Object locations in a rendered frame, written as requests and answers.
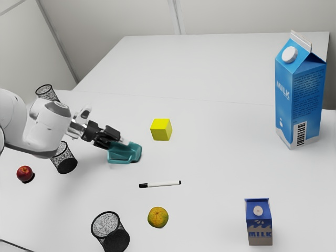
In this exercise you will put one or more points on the small blue milk carton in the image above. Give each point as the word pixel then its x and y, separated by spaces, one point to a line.
pixel 258 223

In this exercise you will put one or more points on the orange fruit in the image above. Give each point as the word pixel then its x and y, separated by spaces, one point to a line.
pixel 157 217

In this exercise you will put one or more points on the yellow block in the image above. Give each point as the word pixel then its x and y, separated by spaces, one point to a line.
pixel 160 130

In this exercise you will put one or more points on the black mesh pen holder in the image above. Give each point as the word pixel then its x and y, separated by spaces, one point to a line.
pixel 110 231
pixel 64 160
pixel 47 93

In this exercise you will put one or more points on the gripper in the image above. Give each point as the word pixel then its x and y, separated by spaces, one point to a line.
pixel 92 130

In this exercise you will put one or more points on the tall blue milk carton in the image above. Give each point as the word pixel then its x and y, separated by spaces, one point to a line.
pixel 299 99

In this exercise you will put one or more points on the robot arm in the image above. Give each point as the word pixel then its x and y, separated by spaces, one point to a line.
pixel 39 131

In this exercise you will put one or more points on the red apple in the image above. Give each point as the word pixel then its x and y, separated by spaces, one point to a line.
pixel 24 173

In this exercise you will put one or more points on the teal faceted mug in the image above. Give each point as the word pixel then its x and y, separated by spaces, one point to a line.
pixel 126 153

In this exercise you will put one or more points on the white marker pen black cap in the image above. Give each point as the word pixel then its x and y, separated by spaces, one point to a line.
pixel 160 184

